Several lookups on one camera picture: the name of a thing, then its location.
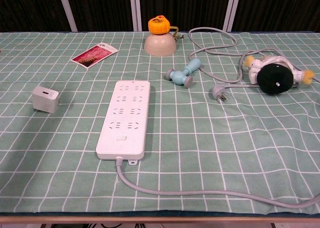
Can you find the dark folding screen white frame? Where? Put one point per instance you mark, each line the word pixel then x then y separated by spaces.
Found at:
pixel 187 7

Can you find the white cube charger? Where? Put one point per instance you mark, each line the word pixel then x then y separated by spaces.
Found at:
pixel 45 100

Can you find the red picture booklet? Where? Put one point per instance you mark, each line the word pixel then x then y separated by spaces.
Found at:
pixel 92 56

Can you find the black headed plush doll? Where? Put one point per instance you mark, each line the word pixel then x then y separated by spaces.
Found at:
pixel 275 79

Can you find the orange pumpkin toy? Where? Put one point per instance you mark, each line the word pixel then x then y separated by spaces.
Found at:
pixel 158 25

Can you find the light blue roller massager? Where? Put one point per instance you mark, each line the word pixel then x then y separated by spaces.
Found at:
pixel 178 76

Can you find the green checked tablecloth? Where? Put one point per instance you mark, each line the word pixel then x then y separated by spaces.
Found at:
pixel 200 137

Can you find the white power strip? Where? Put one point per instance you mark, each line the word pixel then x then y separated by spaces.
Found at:
pixel 120 147

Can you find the beige upturned bowl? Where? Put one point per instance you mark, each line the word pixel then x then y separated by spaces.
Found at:
pixel 160 46

